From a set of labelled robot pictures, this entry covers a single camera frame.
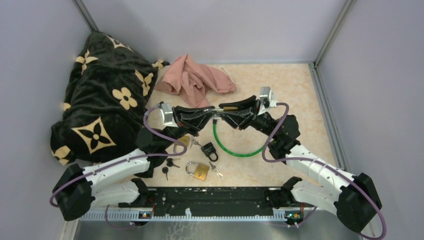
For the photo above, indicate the black floral blanket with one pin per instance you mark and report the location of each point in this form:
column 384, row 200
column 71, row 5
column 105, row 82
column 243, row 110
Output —
column 105, row 101

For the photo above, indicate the green cable lock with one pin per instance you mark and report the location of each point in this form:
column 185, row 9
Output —
column 235, row 154

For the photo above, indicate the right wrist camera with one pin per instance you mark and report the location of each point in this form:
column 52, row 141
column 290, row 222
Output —
column 266, row 96

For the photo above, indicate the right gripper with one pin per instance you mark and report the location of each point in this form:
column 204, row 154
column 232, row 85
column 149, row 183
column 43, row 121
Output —
column 240, row 121

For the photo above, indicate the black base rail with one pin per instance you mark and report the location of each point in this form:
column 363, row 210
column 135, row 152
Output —
column 213, row 201

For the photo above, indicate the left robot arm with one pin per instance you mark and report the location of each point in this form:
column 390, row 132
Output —
column 80, row 189

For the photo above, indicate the aluminium frame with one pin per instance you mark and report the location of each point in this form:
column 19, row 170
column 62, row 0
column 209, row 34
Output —
column 314, row 68

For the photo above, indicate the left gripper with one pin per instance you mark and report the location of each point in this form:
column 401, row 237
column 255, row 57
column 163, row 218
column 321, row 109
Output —
column 188, row 119

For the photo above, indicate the brass padlock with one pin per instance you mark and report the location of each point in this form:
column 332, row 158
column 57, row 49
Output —
column 200, row 171
column 187, row 141
column 217, row 112

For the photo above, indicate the black padlock with keys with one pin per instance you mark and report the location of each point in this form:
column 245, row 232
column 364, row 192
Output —
column 210, row 152

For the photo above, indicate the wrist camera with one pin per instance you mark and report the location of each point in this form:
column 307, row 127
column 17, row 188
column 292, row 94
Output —
column 266, row 96
column 167, row 115

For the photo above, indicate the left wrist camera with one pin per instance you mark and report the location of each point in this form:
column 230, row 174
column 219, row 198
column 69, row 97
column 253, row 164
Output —
column 167, row 115

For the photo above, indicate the black-headed key bunch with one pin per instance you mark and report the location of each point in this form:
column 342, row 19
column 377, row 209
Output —
column 169, row 163

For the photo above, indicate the pink cloth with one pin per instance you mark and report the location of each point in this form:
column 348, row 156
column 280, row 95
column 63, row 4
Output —
column 192, row 81

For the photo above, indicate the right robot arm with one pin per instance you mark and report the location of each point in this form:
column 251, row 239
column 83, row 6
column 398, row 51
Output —
column 353, row 199

